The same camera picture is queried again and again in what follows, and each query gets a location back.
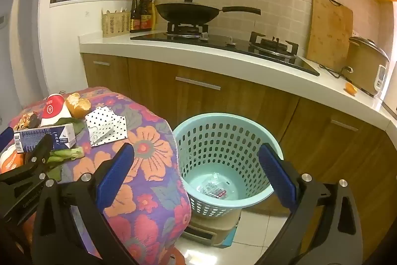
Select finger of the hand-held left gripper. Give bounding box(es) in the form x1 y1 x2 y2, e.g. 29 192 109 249
23 134 55 183
0 127 14 149

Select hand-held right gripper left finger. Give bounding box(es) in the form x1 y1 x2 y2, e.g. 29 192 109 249
31 143 140 265

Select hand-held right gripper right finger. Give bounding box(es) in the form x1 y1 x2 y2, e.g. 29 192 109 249
257 143 363 265

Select blue and white milk carton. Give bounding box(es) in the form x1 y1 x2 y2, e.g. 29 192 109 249
14 123 76 154

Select orange snack packet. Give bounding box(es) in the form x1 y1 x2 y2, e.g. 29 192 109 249
0 145 25 174

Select green bok choy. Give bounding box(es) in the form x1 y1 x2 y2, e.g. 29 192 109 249
46 146 85 182

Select teal perforated plastic basket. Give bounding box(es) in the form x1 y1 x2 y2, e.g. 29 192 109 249
172 112 284 220

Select brown food scraps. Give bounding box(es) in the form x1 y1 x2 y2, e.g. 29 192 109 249
15 112 41 130

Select floral purple tablecloth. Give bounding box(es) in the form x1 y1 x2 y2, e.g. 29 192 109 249
8 86 191 265

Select green vegetable leaf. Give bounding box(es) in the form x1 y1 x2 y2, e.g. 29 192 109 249
57 117 84 133

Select red and white paper cup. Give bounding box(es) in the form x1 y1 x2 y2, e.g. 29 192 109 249
40 93 71 127

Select triangle print paper wrapper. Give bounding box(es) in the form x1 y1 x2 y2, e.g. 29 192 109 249
85 107 128 147

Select clear plastic wrapper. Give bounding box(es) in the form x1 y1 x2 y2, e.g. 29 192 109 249
197 172 238 200

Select salmon cloth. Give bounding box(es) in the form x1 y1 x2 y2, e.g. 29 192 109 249
173 248 187 265

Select beige rice cooker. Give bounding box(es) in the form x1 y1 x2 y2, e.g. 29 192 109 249
343 36 391 96

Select wicker utensil holder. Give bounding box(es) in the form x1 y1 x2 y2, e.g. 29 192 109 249
102 8 131 38

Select black glass gas stove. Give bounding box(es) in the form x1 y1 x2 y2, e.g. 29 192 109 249
130 22 321 77

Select wooden cutting board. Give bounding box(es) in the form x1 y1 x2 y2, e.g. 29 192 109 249
306 0 354 71

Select yellow oil bottle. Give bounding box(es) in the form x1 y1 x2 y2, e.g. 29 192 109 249
150 0 157 31

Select black wok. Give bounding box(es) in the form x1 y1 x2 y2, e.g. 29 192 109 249
154 2 262 24

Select black power cable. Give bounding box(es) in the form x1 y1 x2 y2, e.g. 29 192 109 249
319 64 376 98

